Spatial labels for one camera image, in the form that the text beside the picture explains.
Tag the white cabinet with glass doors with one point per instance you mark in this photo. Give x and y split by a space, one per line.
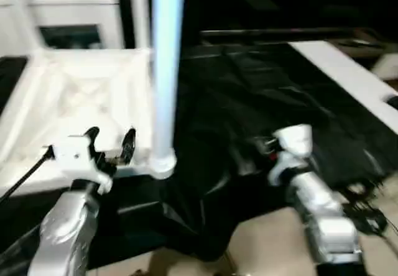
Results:
74 9

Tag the black bar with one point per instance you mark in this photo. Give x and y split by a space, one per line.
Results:
267 35

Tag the black plastic mat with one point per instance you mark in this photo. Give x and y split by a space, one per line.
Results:
249 102

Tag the white plastic table top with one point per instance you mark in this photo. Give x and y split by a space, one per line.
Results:
81 96

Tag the white plastic table leg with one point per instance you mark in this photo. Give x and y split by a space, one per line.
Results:
23 33
166 71
140 15

